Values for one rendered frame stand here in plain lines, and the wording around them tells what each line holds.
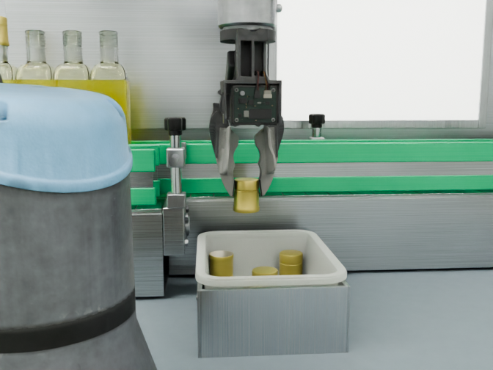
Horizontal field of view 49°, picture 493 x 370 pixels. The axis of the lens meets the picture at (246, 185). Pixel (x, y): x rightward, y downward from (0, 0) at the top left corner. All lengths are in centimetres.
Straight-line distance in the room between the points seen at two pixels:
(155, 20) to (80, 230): 75
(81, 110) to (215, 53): 72
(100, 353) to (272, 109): 40
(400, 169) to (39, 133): 71
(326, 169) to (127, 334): 59
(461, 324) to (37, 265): 57
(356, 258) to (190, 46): 48
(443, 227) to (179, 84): 53
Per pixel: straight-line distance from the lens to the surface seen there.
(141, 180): 78
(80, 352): 33
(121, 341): 35
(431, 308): 80
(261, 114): 65
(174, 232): 76
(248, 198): 72
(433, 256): 95
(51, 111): 31
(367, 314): 76
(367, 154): 90
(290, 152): 87
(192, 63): 102
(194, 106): 102
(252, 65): 65
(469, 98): 114
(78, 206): 31
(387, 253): 92
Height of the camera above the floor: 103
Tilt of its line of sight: 9 degrees down
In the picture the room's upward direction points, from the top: straight up
